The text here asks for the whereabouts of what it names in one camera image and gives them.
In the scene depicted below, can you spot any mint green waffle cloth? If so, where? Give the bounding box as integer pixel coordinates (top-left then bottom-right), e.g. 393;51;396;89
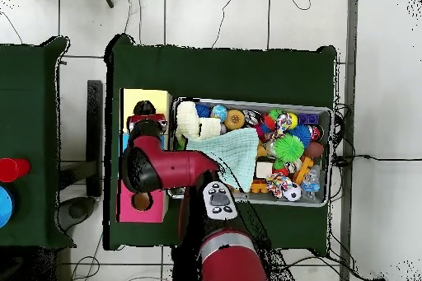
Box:
185;127;260;193

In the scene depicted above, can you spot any wooden box with three holes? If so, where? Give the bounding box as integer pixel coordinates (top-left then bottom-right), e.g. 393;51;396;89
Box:
117;88;173;224

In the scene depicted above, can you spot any shallow clear mesh bin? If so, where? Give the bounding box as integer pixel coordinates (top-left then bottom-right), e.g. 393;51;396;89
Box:
166;96;334;208

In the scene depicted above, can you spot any cream waffle cloth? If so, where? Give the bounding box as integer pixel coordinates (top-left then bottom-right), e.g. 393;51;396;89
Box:
174;100;223;140

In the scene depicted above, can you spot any black upright panel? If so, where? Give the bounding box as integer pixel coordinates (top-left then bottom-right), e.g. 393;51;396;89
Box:
86;79;104;198

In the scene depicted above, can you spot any globe print ball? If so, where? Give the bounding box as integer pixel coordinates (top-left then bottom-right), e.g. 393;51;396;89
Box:
210;104;229;123

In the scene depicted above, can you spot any burger squeeze toy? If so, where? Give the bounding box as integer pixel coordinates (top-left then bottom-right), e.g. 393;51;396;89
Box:
223;108;246;131

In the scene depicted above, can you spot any dark green table cloth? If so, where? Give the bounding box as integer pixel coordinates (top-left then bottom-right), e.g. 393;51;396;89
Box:
103;33;339;257
0;35;77;250

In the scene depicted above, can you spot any grey round stand base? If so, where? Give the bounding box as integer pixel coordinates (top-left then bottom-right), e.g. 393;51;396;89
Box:
57;195;96;232

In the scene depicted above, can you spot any red plastic cup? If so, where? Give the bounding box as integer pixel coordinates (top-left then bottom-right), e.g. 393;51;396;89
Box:
0;157;31;183

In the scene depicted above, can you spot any lime green spiky ball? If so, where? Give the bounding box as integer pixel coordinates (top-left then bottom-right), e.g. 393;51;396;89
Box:
272;133;305;164

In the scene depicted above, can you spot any blue spiky ball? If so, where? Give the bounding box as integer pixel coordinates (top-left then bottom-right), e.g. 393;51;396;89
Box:
288;124;312;148

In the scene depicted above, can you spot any small soccer ball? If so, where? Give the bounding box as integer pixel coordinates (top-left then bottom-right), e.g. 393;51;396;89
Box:
282;182;303;202

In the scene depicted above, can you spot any orange bone toy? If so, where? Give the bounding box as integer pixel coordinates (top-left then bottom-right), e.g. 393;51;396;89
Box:
293;156;315;185

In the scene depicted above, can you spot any blue plastic cup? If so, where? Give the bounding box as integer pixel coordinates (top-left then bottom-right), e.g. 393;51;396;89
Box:
0;185;15;229

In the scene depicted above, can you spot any small brown football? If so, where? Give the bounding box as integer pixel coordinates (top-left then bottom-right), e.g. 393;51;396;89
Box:
304;141;325;159

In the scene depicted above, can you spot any multicolour rope toy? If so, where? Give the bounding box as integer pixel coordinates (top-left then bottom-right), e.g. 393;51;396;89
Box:
273;112;293;138

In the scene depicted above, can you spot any black power cable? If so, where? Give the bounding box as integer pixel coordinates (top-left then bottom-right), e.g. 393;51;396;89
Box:
331;153;422;167

